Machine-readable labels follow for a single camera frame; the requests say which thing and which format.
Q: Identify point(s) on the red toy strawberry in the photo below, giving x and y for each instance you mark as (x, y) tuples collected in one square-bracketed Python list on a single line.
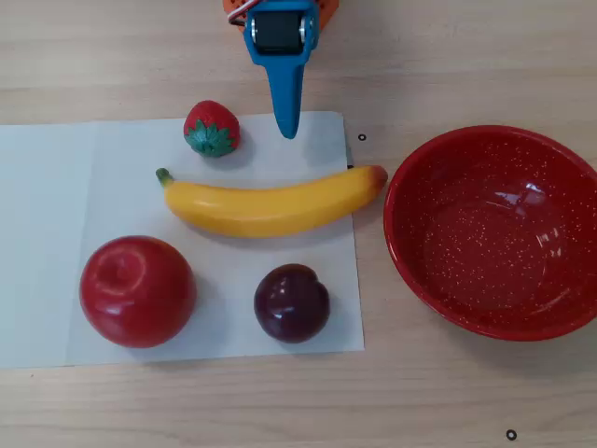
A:
[(212, 126)]

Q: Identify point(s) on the red toy apple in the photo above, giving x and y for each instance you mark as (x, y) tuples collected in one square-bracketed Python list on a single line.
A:
[(137, 294)]

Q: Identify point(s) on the dark purple toy plum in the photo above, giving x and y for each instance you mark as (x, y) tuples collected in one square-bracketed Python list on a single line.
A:
[(291, 303)]

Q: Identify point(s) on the red speckled bowl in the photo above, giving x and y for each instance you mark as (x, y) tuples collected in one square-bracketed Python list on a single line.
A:
[(490, 233)]

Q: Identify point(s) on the white paper sheet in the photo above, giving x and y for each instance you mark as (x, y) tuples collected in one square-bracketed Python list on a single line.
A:
[(140, 205)]

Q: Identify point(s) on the yellow toy banana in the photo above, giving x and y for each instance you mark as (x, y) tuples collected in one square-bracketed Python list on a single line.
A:
[(270, 210)]

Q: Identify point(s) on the blue gripper body black motor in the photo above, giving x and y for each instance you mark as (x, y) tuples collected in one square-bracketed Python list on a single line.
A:
[(280, 31)]

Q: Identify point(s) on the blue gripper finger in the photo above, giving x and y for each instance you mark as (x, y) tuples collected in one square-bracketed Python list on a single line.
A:
[(284, 93)]

